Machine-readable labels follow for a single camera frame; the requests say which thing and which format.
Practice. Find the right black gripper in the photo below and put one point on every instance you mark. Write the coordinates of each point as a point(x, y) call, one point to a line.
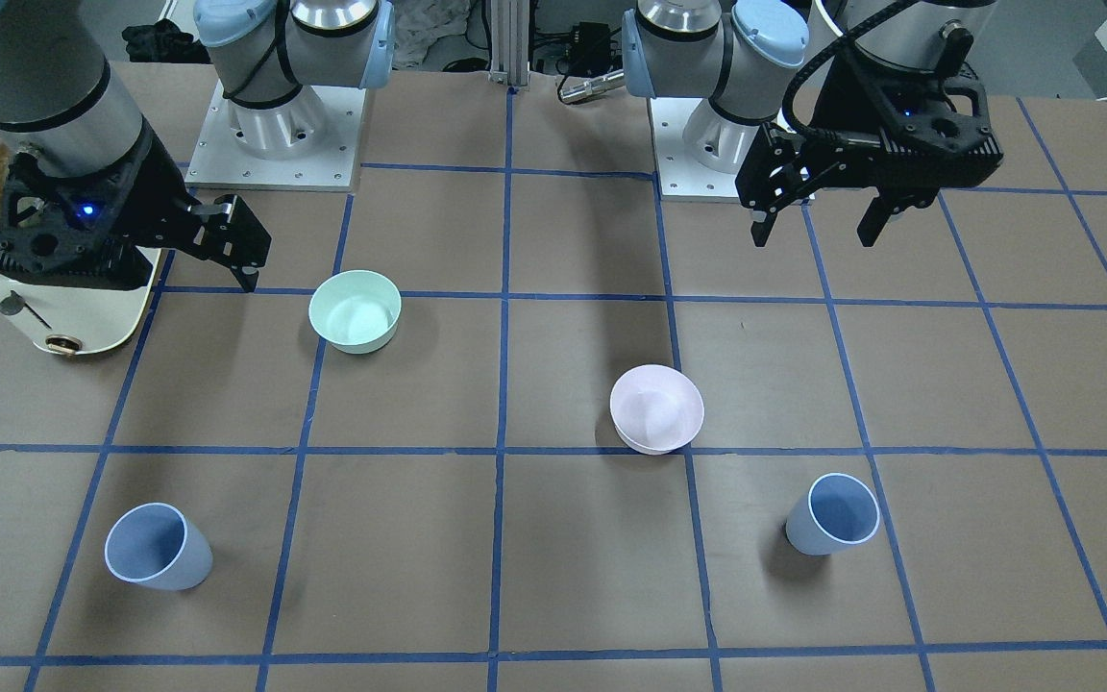
point(148, 197)

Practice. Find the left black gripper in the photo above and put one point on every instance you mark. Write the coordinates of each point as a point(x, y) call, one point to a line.
point(834, 123)

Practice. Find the blue cup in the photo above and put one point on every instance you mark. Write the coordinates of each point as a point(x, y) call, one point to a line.
point(156, 546)
point(837, 512)

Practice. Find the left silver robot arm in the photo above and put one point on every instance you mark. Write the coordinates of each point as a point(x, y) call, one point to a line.
point(753, 63)

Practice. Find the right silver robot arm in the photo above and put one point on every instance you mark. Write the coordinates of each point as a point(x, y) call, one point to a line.
point(61, 101)

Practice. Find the mint green bowl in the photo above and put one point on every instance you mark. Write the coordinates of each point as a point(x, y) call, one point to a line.
point(356, 311)

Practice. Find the black cloth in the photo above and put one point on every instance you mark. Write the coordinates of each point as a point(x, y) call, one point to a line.
point(164, 42)

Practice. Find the pink bowl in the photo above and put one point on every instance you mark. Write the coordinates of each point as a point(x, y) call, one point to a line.
point(656, 409)

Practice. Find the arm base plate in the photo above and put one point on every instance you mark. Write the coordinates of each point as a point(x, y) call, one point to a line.
point(275, 159)
point(698, 152)

